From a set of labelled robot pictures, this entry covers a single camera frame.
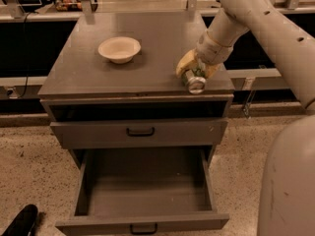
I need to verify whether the black upper drawer handle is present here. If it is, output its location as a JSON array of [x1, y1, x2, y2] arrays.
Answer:
[[126, 127, 156, 137]]

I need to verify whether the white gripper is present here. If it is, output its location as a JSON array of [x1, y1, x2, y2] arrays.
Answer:
[[175, 30, 233, 79]]

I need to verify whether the grey metal railing frame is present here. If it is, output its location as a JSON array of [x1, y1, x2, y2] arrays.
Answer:
[[1, 0, 314, 98]]

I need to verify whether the grey drawer cabinet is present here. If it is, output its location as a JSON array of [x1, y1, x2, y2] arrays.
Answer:
[[37, 11, 236, 169]]

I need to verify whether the green crushed soda can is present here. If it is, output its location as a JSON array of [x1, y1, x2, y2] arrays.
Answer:
[[181, 68, 206, 94]]

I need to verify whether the grey upper drawer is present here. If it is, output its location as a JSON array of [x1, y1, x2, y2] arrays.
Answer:
[[50, 118, 227, 149]]

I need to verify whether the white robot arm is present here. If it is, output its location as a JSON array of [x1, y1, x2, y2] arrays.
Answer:
[[176, 0, 315, 236]]

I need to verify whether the black shoe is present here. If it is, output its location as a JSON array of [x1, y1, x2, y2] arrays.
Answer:
[[1, 205, 38, 236]]

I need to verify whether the white paper bowl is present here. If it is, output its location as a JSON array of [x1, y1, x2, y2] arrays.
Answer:
[[97, 36, 141, 64]]

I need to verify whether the black power cable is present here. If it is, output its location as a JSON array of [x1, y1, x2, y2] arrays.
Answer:
[[18, 11, 37, 99]]

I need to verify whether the grey open middle drawer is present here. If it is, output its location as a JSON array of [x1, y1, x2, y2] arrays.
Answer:
[[56, 147, 229, 236]]

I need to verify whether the black drawer handle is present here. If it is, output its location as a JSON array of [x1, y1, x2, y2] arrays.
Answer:
[[129, 223, 158, 236], [126, 127, 156, 137]]

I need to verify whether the black middle drawer handle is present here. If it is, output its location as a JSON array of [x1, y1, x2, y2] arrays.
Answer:
[[129, 223, 158, 236]]

